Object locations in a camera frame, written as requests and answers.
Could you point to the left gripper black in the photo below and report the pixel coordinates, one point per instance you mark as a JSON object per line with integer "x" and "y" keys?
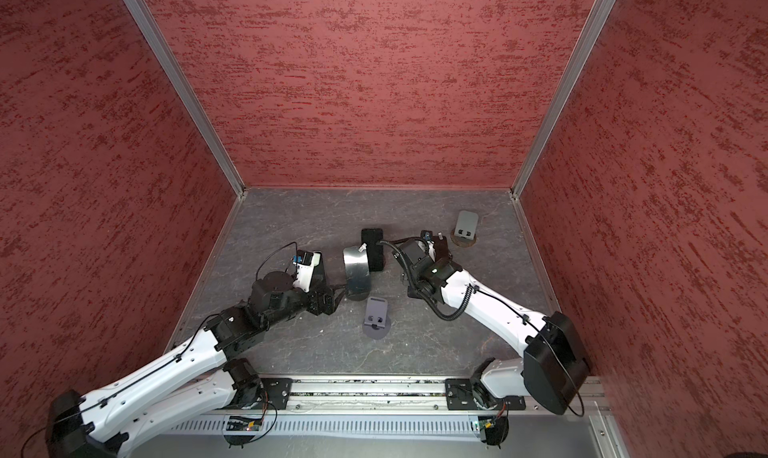
{"x": 317, "y": 307}

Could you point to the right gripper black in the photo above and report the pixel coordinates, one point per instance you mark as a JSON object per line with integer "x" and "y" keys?
{"x": 403, "y": 270}

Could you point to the purple phone stand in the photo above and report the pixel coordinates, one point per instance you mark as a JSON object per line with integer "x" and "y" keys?
{"x": 376, "y": 323}

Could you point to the wooden base grey phone stand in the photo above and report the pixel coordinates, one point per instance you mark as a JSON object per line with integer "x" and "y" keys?
{"x": 465, "y": 230}

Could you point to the purple phone with sticker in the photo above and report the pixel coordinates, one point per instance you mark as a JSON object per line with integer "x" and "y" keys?
{"x": 441, "y": 245}

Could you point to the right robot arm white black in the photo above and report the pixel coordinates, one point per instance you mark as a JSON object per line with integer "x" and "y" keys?
{"x": 551, "y": 363}

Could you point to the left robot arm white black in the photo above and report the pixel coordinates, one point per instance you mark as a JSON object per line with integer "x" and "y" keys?
{"x": 205, "y": 372}

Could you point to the silver-backed phone on black stand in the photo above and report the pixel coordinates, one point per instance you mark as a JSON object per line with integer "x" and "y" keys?
{"x": 356, "y": 266}

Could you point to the black phone on rear stand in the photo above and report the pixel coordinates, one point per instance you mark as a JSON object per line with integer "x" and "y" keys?
{"x": 372, "y": 238}

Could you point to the aluminium front rail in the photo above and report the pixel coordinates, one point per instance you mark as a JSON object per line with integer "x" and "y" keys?
{"x": 327, "y": 395}

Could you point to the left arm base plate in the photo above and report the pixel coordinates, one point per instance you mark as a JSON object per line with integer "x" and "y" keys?
{"x": 270, "y": 391}

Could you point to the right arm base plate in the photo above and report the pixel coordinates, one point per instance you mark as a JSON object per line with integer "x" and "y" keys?
{"x": 468, "y": 395}

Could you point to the white slotted cable duct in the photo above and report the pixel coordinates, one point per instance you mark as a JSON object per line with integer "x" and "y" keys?
{"x": 420, "y": 427}

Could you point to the right aluminium corner post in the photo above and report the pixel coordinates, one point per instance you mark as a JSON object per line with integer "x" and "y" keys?
{"x": 587, "y": 39}

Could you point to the aluminium corner post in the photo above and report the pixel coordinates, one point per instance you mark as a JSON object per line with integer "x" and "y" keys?
{"x": 587, "y": 39}
{"x": 152, "y": 34}

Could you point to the left aluminium corner post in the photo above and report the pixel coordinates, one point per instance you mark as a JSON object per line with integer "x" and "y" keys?
{"x": 152, "y": 34}

